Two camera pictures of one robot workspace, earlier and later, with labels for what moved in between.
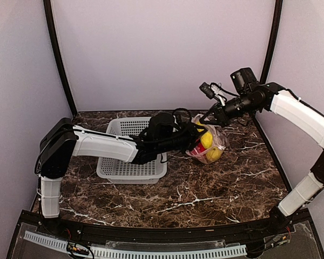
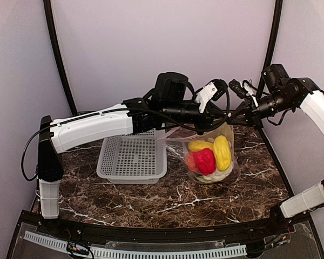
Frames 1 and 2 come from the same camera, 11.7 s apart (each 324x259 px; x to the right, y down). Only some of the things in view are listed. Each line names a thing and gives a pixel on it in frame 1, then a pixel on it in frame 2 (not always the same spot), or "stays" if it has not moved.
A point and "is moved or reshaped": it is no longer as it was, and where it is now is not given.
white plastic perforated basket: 119,171 stays
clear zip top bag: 209,148 is moved or reshaped
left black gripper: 191,134 -> 213,113
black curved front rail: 95,230 stays
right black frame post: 276,32 stays
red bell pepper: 199,150 -> 206,161
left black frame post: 47,5 stays
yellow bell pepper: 214,154 -> 222,152
